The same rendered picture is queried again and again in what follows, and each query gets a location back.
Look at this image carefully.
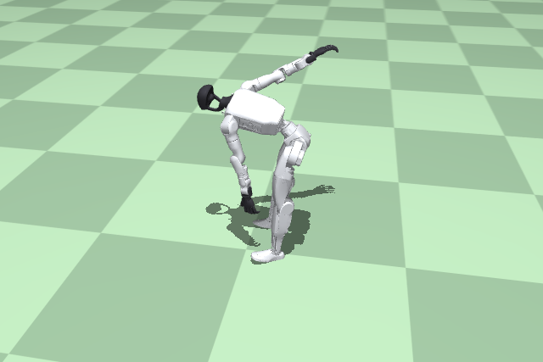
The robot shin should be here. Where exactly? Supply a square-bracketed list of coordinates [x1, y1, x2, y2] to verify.
[271, 202, 294, 255]
[267, 190, 291, 222]

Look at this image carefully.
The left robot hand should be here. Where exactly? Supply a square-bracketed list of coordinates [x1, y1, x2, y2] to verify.
[240, 187, 260, 214]

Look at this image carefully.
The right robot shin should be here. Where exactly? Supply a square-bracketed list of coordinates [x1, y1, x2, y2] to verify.
[267, 190, 291, 222]

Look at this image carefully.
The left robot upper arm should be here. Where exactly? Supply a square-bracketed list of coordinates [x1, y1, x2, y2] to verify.
[221, 114, 245, 164]

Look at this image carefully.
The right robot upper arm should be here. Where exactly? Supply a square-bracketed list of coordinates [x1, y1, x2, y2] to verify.
[240, 69, 286, 92]

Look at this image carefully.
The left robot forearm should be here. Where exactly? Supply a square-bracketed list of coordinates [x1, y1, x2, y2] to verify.
[230, 156, 252, 195]

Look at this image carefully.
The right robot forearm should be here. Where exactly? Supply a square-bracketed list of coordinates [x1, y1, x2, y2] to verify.
[272, 54, 313, 76]

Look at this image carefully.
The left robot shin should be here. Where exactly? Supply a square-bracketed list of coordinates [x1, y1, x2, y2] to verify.
[271, 202, 294, 255]

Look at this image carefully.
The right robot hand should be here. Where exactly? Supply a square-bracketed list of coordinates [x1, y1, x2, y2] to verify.
[305, 45, 339, 64]

